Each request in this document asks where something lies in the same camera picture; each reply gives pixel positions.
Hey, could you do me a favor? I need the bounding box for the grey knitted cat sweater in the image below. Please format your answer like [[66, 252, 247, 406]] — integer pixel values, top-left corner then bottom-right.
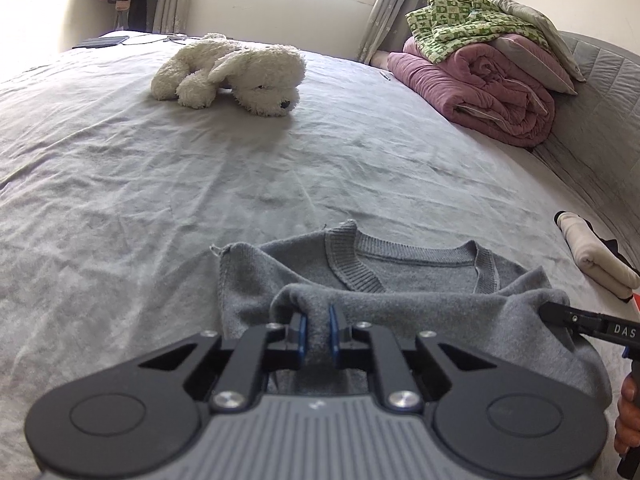
[[215, 221, 612, 406]]

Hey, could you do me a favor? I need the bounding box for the person's right hand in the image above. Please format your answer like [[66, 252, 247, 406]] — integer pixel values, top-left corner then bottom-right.
[[614, 375, 640, 456]]

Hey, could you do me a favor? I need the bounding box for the beige folded garment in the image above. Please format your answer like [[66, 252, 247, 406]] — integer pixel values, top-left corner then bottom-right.
[[556, 211, 640, 302]]

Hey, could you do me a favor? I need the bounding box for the grey quilted blanket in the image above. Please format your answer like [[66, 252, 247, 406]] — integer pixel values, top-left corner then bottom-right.
[[534, 32, 639, 266]]

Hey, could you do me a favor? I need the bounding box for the grey bed sheet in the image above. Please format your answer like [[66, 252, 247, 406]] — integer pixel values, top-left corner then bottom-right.
[[1, 37, 632, 479]]

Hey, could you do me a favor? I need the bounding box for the pink folded quilt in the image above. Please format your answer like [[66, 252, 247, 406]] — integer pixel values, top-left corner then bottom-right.
[[387, 38, 555, 148]]

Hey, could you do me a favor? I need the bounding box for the grey pillow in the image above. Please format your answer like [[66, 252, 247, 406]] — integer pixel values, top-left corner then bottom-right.
[[490, 0, 585, 96]]

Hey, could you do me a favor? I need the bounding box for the white plush dog toy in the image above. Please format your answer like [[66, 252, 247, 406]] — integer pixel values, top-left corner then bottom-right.
[[150, 34, 306, 117]]

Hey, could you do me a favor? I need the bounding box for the green patterned cloth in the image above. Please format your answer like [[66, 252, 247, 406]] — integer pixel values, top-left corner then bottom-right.
[[406, 0, 551, 64]]

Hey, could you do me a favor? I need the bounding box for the dark tablet on bed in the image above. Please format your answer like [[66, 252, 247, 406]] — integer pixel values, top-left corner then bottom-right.
[[73, 35, 129, 49]]

